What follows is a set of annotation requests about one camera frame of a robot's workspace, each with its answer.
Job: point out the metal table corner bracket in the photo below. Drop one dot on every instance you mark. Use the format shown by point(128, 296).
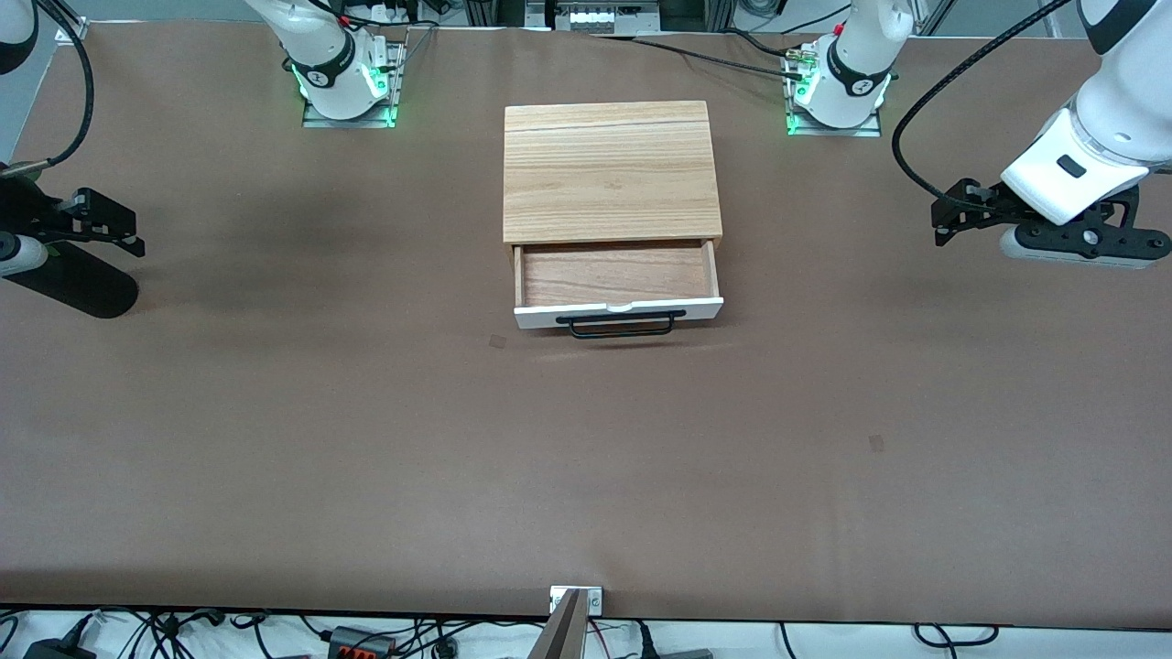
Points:
point(71, 31)

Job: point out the black box with orange connectors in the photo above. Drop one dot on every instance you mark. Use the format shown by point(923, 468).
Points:
point(362, 642)

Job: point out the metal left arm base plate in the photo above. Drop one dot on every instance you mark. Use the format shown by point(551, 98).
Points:
point(870, 126)

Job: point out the black power adapter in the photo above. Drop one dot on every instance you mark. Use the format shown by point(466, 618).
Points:
point(57, 650)

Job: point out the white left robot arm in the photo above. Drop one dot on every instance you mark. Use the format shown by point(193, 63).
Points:
point(1099, 119)

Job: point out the white terminal strip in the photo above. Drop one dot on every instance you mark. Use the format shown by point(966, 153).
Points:
point(606, 18)

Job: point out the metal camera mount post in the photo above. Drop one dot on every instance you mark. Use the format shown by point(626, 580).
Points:
point(563, 631)

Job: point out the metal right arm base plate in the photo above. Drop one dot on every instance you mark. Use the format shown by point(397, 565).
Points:
point(389, 82)

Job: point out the light wooden drawer cabinet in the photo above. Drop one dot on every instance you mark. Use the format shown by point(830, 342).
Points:
point(609, 174)

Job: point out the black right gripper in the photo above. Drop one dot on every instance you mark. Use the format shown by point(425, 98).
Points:
point(27, 203)

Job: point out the black plug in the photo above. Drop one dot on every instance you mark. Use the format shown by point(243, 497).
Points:
point(648, 642)

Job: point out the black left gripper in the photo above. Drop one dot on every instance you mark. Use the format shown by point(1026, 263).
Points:
point(990, 210)

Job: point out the black vase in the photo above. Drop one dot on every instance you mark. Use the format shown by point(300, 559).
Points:
point(78, 286)

